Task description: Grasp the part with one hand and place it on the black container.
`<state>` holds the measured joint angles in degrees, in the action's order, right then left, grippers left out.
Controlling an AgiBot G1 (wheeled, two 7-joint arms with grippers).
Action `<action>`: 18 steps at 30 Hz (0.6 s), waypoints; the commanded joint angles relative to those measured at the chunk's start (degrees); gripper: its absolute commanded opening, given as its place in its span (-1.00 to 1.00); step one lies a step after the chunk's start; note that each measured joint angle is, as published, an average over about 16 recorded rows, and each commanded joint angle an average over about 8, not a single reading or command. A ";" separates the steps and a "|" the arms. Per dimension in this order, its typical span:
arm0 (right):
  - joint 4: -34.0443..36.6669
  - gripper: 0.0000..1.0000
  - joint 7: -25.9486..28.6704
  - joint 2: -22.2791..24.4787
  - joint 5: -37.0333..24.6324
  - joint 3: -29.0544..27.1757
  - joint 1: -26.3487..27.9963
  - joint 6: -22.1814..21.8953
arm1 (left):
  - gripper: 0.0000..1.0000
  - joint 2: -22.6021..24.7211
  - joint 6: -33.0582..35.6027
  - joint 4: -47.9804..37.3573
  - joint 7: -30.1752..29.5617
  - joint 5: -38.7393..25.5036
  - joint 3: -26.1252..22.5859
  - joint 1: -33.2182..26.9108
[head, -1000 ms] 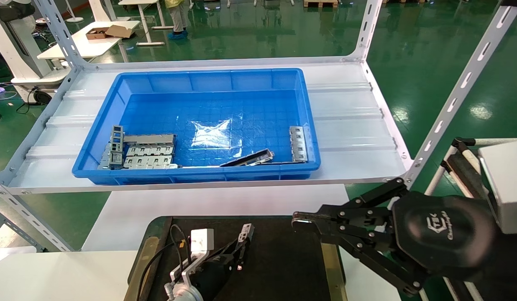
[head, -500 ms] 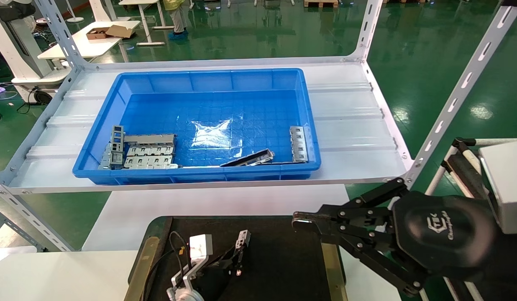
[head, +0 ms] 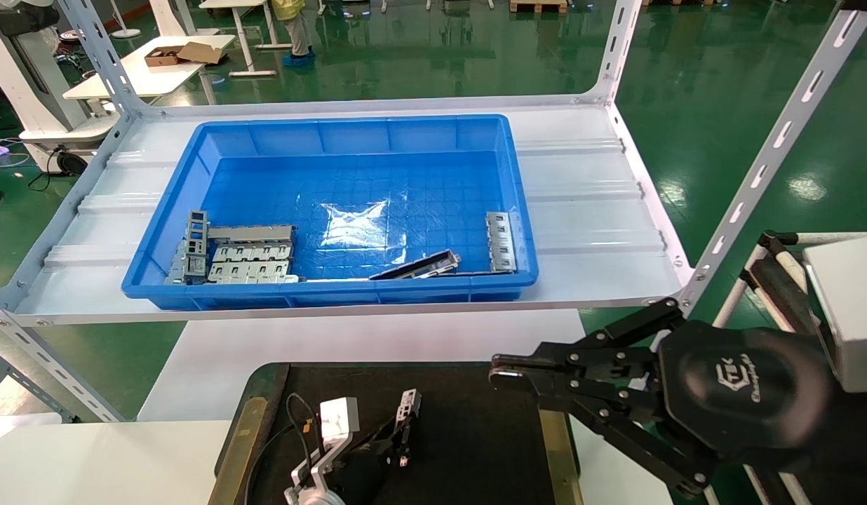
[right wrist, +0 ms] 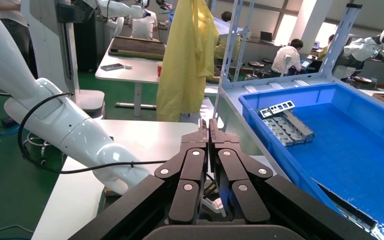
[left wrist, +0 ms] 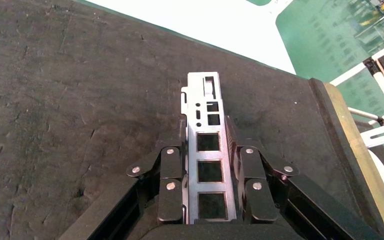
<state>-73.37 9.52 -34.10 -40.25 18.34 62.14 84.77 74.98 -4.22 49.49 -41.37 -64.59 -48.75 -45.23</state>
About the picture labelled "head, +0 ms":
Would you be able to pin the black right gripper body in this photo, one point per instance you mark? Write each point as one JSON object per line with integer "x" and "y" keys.
{"x": 745, "y": 393}

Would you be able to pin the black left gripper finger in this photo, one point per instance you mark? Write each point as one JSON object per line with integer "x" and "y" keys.
{"x": 405, "y": 431}
{"x": 388, "y": 449}

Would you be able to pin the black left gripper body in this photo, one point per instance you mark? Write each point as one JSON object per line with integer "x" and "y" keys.
{"x": 360, "y": 473}

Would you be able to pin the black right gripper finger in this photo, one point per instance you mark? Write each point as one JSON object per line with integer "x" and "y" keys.
{"x": 630, "y": 428}
{"x": 546, "y": 365}

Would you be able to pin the perforated silver metal bracket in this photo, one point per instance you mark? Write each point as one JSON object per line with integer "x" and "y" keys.
{"x": 410, "y": 403}

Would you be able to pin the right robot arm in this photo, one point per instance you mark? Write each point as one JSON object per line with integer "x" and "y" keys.
{"x": 854, "y": 442}

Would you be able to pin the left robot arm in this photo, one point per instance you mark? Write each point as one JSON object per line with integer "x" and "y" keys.
{"x": 314, "y": 499}

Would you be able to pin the black container tray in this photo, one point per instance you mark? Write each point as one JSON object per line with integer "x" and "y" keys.
{"x": 475, "y": 449}

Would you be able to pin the white metal shelf rack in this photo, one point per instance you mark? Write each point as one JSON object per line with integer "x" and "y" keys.
{"x": 581, "y": 210}

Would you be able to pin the clear plastic film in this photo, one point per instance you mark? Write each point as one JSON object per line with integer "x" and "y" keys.
{"x": 356, "y": 224}

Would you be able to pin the blue plastic bin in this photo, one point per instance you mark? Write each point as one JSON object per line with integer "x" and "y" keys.
{"x": 349, "y": 175}

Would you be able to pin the wooden pallet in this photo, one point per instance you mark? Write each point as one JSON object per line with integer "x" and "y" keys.
{"x": 539, "y": 5}

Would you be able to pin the person in yellow coat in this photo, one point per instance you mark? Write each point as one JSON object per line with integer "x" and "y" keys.
{"x": 297, "y": 31}

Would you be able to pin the open cardboard box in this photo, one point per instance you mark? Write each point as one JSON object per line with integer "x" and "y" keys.
{"x": 184, "y": 52}

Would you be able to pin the white background table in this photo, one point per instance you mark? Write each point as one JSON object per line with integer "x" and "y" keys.
{"x": 149, "y": 73}

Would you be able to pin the white machine stand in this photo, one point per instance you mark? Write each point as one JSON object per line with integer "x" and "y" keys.
{"x": 27, "y": 70}

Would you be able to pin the silver camera mount bracket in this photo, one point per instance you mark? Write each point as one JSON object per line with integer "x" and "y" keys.
{"x": 328, "y": 459}

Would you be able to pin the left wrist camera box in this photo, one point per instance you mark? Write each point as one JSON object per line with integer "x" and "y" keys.
{"x": 337, "y": 417}

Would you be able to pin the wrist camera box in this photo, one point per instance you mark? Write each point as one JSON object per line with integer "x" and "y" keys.
{"x": 851, "y": 308}
{"x": 337, "y": 417}

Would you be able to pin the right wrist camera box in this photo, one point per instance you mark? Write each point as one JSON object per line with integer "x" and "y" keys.
{"x": 851, "y": 308}

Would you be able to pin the dark long metal bracket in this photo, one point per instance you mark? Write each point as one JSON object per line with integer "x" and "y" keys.
{"x": 416, "y": 266}

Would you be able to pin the grey long metal bracket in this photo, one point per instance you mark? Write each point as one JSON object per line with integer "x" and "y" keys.
{"x": 251, "y": 233}

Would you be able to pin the grey small metal bracket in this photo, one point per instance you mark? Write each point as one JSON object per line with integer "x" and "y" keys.
{"x": 176, "y": 268}

